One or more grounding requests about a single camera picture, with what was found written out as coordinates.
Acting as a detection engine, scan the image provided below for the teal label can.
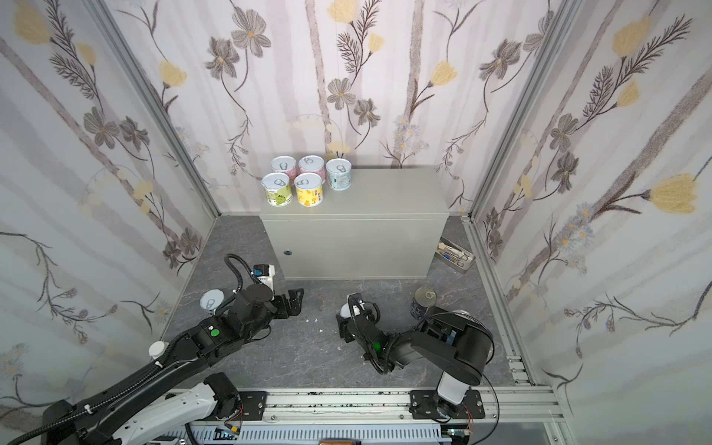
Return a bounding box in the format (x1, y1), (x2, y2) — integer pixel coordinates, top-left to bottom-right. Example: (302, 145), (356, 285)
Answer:
(326, 159), (352, 191)
(200, 289), (225, 315)

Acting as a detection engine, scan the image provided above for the yellow label can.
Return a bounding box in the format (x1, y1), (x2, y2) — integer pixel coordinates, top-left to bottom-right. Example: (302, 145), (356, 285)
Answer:
(294, 172), (324, 208)

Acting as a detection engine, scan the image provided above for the green label can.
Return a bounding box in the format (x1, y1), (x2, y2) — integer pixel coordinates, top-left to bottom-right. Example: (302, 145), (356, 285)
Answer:
(261, 172), (292, 208)

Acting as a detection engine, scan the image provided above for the pink label can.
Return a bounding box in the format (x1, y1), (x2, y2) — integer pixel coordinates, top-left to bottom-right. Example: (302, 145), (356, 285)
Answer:
(270, 156), (299, 182)
(298, 155), (326, 182)

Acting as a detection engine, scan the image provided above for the orange label can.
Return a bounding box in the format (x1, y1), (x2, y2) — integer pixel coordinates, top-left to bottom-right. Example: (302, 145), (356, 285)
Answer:
(339, 302), (362, 319)

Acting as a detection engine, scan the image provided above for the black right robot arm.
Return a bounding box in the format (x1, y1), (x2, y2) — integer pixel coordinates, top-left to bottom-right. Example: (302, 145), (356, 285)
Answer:
(337, 293), (495, 424)

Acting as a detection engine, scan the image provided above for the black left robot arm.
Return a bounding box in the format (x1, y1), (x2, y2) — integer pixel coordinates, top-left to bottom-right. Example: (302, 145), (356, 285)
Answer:
(13, 254), (304, 444)

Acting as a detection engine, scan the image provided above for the grey metal cabinet counter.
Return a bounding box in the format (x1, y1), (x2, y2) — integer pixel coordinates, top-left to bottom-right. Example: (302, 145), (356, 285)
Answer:
(260, 168), (450, 280)

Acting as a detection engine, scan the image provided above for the black label can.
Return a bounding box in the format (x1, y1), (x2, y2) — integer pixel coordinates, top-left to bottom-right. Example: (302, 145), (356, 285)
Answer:
(410, 286), (438, 320)

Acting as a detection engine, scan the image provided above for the blue corn label can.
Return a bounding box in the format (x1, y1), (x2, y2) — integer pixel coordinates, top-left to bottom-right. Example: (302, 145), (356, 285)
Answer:
(452, 310), (474, 320)

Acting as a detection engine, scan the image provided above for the white plastic bottle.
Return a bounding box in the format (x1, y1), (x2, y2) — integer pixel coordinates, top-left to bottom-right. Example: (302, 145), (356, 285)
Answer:
(148, 340), (168, 360)

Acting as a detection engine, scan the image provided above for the small tray of items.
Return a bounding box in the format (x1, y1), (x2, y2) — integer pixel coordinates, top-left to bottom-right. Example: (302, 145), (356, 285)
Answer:
(435, 237), (475, 274)

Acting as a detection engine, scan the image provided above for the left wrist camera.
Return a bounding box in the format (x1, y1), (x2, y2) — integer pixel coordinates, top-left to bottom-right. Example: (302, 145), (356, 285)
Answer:
(251, 264), (276, 292)

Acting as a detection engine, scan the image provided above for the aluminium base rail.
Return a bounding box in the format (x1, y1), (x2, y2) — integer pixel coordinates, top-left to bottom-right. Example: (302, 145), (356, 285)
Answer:
(191, 387), (575, 444)

